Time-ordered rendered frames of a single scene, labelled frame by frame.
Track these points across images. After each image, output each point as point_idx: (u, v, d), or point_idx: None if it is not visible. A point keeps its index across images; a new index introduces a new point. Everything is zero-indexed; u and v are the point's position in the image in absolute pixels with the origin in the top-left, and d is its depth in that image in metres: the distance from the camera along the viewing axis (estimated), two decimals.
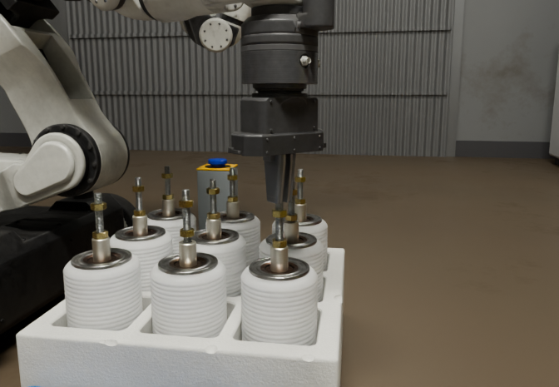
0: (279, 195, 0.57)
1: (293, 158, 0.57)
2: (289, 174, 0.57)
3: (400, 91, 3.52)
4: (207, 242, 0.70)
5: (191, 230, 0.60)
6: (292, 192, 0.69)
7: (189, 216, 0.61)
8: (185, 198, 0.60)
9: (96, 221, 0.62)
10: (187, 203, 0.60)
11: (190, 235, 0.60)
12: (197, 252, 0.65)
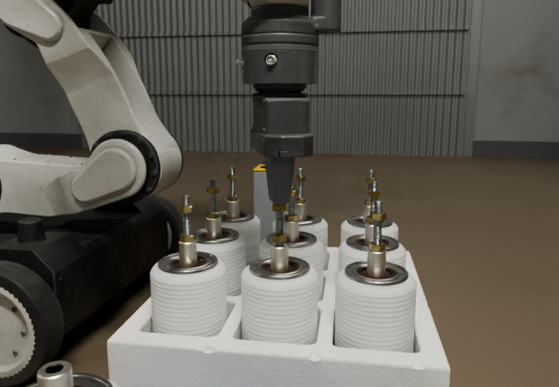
0: (268, 191, 0.59)
1: (268, 159, 0.56)
2: (269, 174, 0.57)
3: (417, 91, 3.50)
4: (289, 245, 0.68)
5: (273, 234, 0.59)
6: (376, 194, 0.68)
7: (280, 222, 0.58)
8: None
9: (184, 225, 0.60)
10: (272, 205, 0.59)
11: (272, 239, 0.59)
12: None
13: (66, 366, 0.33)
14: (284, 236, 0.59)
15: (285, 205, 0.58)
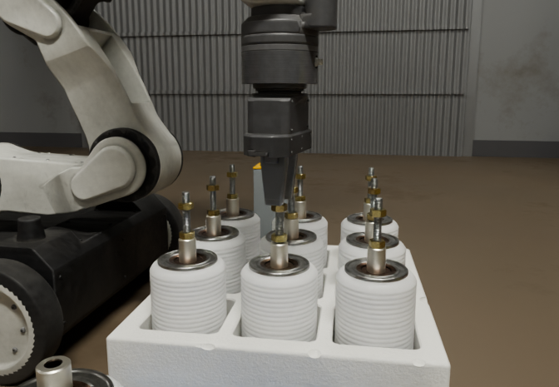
0: (283, 196, 0.56)
1: (297, 156, 0.59)
2: (294, 171, 0.59)
3: (417, 91, 3.50)
4: (288, 242, 0.68)
5: (282, 235, 0.58)
6: (376, 191, 0.68)
7: (282, 221, 0.59)
8: None
9: (184, 221, 0.60)
10: (278, 207, 0.58)
11: (279, 241, 0.58)
12: None
13: (66, 361, 0.33)
14: (284, 233, 0.60)
15: (283, 202, 0.59)
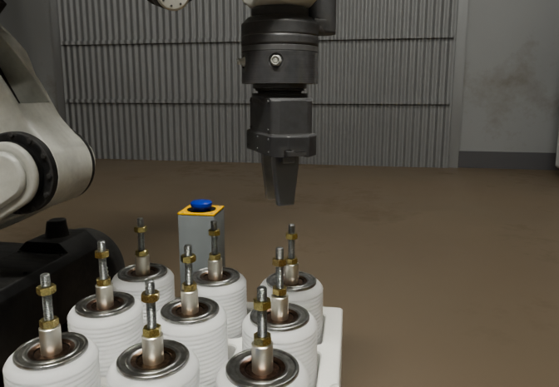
0: (264, 190, 0.60)
1: (272, 160, 0.55)
2: (272, 176, 0.56)
3: (401, 101, 3.41)
4: (180, 321, 0.59)
5: (146, 324, 0.51)
6: (280, 263, 0.59)
7: (147, 314, 0.50)
8: (151, 288, 0.50)
9: (43, 308, 0.52)
10: None
11: (150, 329, 0.52)
12: (166, 339, 0.55)
13: None
14: (147, 331, 0.50)
15: (146, 296, 0.49)
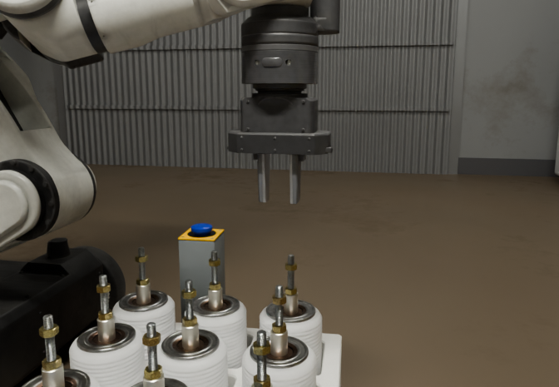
0: (298, 191, 0.59)
1: (266, 155, 0.59)
2: (269, 171, 0.60)
3: (401, 107, 3.42)
4: (181, 357, 0.60)
5: (148, 365, 0.52)
6: (283, 296, 0.61)
7: (149, 356, 0.51)
8: (152, 330, 0.51)
9: (46, 349, 0.53)
10: None
11: (150, 370, 0.52)
12: (167, 378, 0.56)
13: None
14: (149, 374, 0.51)
15: (148, 339, 0.50)
